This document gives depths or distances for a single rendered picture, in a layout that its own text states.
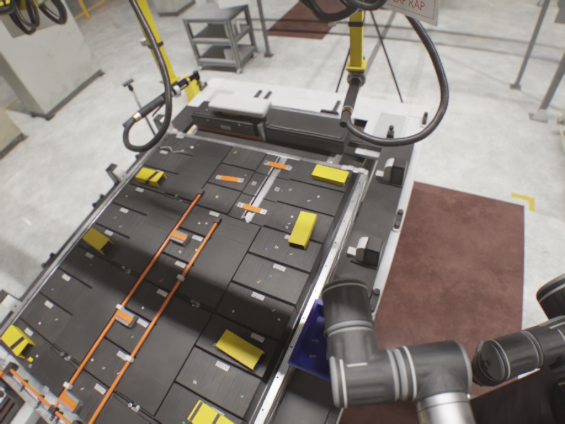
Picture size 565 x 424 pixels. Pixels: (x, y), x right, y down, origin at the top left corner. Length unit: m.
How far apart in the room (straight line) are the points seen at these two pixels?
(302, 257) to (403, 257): 1.30
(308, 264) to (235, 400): 0.57
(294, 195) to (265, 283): 0.45
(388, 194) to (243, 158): 0.77
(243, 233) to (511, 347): 1.05
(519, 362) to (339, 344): 0.52
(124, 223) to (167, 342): 0.69
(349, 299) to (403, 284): 1.71
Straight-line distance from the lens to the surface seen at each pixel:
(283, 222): 1.48
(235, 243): 1.46
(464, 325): 2.45
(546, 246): 2.99
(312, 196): 1.55
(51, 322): 1.73
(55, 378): 1.60
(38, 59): 5.60
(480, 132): 3.65
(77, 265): 1.80
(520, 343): 1.07
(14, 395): 1.91
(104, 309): 1.57
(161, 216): 1.69
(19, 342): 1.74
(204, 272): 1.43
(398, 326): 2.34
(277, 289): 1.33
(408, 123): 2.21
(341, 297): 0.76
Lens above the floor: 2.20
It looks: 50 degrees down
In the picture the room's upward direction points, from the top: 15 degrees counter-clockwise
